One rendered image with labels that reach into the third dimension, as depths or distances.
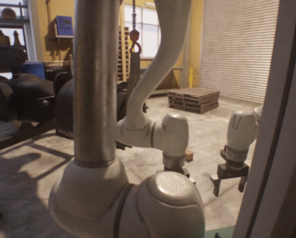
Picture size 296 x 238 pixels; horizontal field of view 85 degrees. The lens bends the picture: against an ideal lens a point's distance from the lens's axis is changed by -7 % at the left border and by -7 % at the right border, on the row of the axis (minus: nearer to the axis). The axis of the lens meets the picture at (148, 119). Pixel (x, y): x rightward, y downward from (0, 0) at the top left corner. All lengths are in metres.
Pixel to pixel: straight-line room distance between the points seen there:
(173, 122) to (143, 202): 0.32
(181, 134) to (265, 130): 0.41
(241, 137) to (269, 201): 0.52
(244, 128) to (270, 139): 0.51
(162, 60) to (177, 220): 0.37
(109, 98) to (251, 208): 0.32
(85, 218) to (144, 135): 0.33
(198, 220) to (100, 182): 0.22
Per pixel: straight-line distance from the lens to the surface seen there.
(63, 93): 1.46
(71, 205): 0.45
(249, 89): 6.46
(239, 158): 0.80
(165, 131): 0.62
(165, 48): 0.47
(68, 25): 5.64
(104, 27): 0.40
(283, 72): 0.22
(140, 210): 0.39
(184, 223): 0.37
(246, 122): 0.74
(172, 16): 0.44
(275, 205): 0.25
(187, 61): 7.92
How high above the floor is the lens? 1.23
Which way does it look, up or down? 18 degrees down
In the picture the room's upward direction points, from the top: straight up
